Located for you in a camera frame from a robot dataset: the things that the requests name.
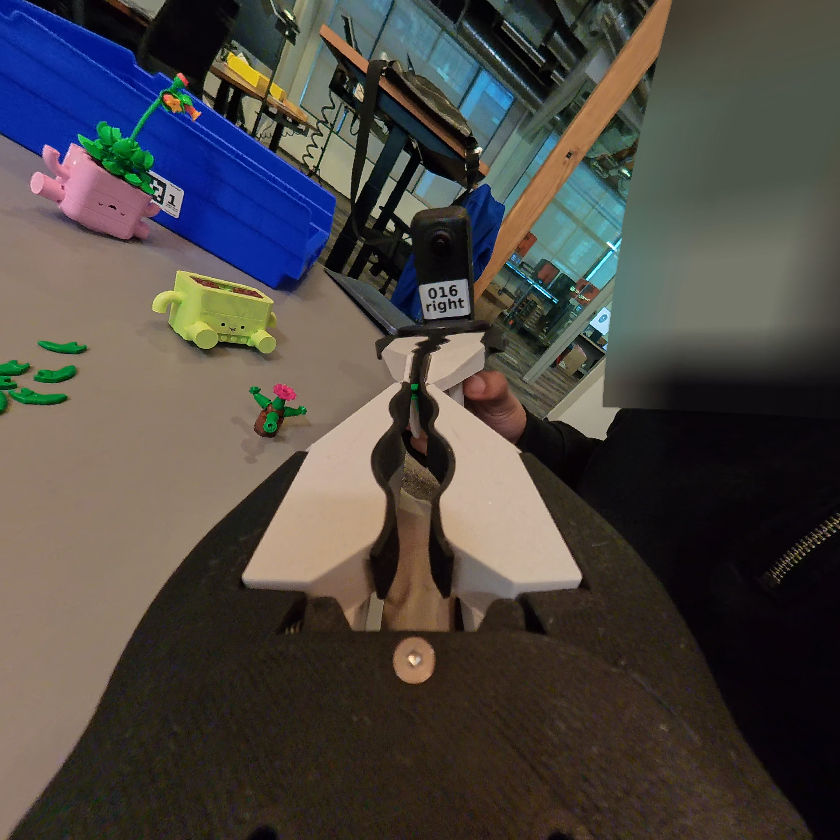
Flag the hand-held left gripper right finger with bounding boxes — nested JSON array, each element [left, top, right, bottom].
[[417, 382, 584, 633]]

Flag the scattered green leaf pieces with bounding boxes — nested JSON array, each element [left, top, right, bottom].
[[0, 339, 88, 414]]

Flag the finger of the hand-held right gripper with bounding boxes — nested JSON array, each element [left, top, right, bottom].
[[381, 336, 426, 385], [422, 336, 488, 392]]

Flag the blue plastic bin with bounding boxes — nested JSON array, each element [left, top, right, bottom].
[[0, 0, 337, 291]]

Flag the lime green toy pot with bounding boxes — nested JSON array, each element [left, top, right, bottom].
[[152, 270, 278, 355]]

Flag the black framed wooden desk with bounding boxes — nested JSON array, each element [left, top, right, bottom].
[[319, 23, 492, 277]]

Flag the person's right hand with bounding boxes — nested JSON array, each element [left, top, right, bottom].
[[462, 371, 528, 442]]

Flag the small brick flower plant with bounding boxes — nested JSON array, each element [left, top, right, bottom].
[[248, 382, 308, 438]]

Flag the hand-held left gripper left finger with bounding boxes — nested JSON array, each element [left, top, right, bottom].
[[241, 382, 411, 632]]

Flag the green brick plant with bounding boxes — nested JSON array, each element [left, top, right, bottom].
[[77, 73, 203, 191]]

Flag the silver ventilation ducts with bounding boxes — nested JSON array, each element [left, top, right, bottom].
[[459, 0, 664, 132]]

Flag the person's right forearm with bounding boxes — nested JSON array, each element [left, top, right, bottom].
[[517, 412, 611, 490]]

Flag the person's black jacket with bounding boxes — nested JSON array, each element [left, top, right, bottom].
[[525, 407, 840, 840]]

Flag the dark flat panel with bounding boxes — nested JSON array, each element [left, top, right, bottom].
[[323, 268, 427, 337]]

